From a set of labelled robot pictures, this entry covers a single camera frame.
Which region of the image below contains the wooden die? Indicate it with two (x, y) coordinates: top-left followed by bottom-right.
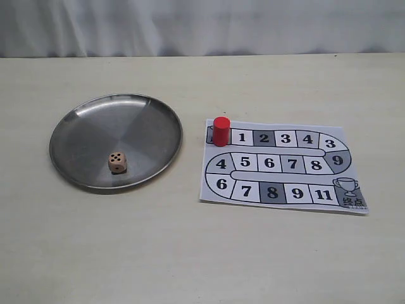
(108, 151), (127, 174)

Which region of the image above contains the red cylinder game piece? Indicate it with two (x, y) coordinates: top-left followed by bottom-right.
(212, 117), (230, 147)

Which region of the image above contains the paper number game board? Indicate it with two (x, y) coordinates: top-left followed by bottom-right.
(200, 120), (369, 214)

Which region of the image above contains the round stainless steel plate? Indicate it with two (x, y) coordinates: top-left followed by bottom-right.
(49, 93), (183, 193)

